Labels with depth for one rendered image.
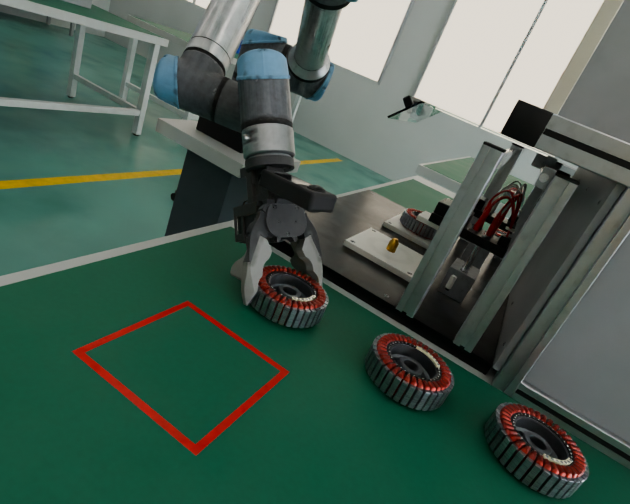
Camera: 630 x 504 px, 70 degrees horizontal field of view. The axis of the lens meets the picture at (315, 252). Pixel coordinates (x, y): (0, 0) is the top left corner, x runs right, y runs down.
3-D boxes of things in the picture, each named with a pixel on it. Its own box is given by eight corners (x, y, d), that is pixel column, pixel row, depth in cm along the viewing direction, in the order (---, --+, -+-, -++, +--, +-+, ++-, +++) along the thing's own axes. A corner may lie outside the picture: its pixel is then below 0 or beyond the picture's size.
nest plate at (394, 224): (382, 225, 109) (384, 221, 109) (399, 216, 122) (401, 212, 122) (437, 255, 105) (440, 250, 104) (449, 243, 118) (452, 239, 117)
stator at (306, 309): (231, 285, 64) (239, 263, 62) (292, 281, 71) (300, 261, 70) (272, 335, 57) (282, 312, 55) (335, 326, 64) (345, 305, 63)
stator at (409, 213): (394, 225, 109) (401, 211, 108) (403, 216, 119) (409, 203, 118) (437, 246, 107) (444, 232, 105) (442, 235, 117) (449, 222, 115)
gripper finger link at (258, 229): (259, 273, 62) (281, 220, 65) (267, 273, 60) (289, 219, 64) (233, 257, 59) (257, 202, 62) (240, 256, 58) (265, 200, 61)
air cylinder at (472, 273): (436, 290, 85) (450, 265, 83) (444, 279, 92) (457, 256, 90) (461, 303, 84) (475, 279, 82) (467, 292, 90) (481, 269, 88)
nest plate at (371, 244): (342, 244, 88) (345, 239, 88) (369, 231, 101) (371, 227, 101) (410, 283, 83) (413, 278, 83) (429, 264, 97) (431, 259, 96)
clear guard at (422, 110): (386, 117, 98) (398, 90, 96) (414, 122, 119) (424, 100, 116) (531, 182, 88) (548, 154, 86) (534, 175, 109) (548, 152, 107)
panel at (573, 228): (491, 367, 66) (616, 182, 55) (516, 263, 124) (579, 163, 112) (498, 371, 66) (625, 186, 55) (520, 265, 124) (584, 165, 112)
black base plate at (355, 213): (245, 230, 83) (249, 219, 82) (366, 195, 138) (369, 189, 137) (485, 375, 68) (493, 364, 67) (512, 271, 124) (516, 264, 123)
